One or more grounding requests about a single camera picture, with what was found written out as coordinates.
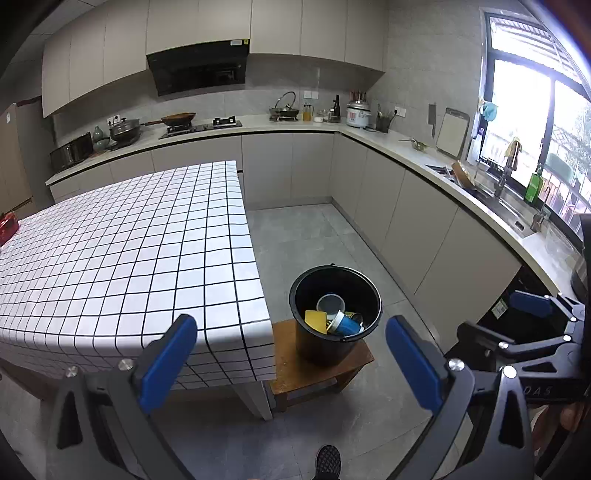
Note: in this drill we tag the dark glass bottle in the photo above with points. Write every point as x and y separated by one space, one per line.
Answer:
337 110

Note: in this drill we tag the kitchen faucet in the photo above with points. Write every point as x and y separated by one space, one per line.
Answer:
503 180

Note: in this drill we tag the beige lower cabinets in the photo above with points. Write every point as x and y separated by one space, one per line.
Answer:
392 207

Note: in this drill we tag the green dish soap bottle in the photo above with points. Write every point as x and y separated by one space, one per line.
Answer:
534 187

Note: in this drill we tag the steel kitchen sink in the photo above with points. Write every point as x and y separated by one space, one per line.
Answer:
508 207

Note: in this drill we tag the small metal strainer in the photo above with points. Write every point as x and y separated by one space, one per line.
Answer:
418 145

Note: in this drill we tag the kitchen window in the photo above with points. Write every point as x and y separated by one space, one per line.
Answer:
531 106

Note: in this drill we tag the white rice cooker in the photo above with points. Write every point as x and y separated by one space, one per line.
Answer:
359 115

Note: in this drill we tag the white checked tablecloth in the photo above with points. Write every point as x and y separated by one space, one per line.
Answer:
129 258

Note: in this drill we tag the blue rubber glove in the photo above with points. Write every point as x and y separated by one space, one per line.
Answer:
488 110

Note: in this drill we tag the red box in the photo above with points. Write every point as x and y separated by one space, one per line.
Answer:
8 228

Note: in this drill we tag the black built-in dishwasher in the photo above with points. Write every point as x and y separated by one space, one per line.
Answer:
503 314

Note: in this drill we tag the beige refrigerator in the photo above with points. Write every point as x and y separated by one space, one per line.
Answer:
18 157

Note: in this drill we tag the black range hood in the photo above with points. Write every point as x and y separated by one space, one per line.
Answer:
198 69

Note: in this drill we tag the dark pot with lid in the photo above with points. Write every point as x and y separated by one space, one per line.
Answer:
124 130

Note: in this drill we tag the kitchen cleaver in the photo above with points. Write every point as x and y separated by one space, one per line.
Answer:
431 117

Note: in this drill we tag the white cutting board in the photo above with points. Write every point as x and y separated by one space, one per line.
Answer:
452 134

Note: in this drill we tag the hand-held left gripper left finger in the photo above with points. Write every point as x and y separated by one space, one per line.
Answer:
166 364

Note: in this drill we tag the black gas stove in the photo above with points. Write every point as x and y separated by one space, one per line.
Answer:
201 129

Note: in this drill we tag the blue round tin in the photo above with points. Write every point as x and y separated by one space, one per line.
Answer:
330 304

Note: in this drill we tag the black utensil holder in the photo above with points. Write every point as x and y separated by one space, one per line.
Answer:
383 123

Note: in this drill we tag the black mesh shoe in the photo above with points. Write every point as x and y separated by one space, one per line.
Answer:
328 461

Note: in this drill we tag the yellow oil bottle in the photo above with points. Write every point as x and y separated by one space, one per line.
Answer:
307 114

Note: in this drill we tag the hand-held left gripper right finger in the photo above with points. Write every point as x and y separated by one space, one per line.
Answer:
413 360

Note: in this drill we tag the person's right hand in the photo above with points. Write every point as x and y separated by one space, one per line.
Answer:
570 420

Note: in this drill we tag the blue and white paper cup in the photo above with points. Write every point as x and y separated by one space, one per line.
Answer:
346 326

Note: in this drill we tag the wooden stool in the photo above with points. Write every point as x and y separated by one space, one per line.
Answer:
300 374

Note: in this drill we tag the black plastic bucket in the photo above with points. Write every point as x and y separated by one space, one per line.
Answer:
318 348

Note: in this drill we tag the yellow sponge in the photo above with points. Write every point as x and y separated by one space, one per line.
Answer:
315 321

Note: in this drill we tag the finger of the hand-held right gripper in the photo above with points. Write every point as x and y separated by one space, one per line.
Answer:
531 303
489 341

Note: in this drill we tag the green ceramic vase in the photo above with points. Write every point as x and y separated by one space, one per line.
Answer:
100 141

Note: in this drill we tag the kettle on hob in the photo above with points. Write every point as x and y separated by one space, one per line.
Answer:
284 111

